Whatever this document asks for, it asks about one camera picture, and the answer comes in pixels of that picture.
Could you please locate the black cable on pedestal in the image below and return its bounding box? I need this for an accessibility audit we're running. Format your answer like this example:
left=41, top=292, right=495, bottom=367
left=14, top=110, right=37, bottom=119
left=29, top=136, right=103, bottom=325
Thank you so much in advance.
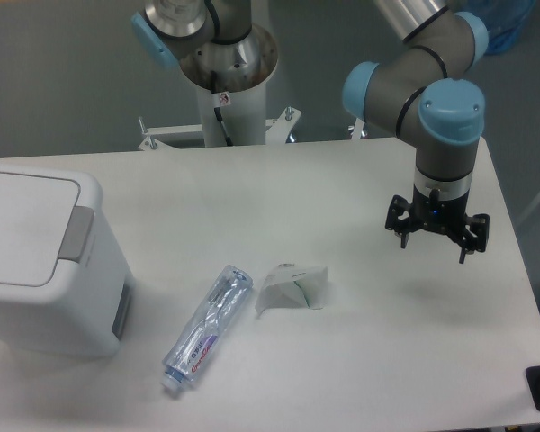
left=209, top=71, right=234, bottom=147

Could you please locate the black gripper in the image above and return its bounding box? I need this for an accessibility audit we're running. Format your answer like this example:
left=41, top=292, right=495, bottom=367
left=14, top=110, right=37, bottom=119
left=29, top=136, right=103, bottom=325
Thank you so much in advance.
left=384, top=188, right=490, bottom=264

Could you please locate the white trash can lid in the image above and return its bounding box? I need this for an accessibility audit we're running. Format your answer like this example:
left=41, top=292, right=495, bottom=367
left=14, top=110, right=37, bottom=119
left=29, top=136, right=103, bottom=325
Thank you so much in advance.
left=0, top=164, right=102, bottom=287

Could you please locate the crushed clear plastic bottle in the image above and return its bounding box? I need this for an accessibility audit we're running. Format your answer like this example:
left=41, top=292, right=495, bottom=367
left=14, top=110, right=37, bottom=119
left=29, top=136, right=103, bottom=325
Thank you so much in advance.
left=161, top=265, right=253, bottom=395

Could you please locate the blue water jug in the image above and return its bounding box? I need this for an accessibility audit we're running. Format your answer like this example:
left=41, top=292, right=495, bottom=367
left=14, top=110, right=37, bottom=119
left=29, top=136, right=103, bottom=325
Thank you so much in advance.
left=459, top=0, right=536, bottom=55

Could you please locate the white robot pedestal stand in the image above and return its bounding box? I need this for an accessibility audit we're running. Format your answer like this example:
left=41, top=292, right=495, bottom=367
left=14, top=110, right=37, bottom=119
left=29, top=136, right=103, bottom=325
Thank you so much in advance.
left=139, top=24, right=302, bottom=149

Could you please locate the second grey robot arm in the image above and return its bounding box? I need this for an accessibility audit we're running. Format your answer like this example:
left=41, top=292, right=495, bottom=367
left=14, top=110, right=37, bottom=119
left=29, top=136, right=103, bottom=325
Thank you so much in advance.
left=130, top=1, right=252, bottom=68

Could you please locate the white trash can body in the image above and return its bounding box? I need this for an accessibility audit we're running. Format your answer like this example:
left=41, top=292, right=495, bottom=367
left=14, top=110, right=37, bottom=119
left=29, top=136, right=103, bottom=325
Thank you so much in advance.
left=0, top=162, right=134, bottom=357

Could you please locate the crumpled white paper carton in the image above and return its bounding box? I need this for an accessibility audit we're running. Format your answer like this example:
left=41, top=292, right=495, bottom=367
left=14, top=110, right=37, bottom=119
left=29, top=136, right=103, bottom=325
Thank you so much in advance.
left=255, top=263, right=329, bottom=316

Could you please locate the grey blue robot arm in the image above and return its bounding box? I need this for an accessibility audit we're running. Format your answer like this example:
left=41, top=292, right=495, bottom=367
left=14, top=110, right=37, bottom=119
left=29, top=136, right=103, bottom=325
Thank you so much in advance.
left=342, top=1, right=490, bottom=261

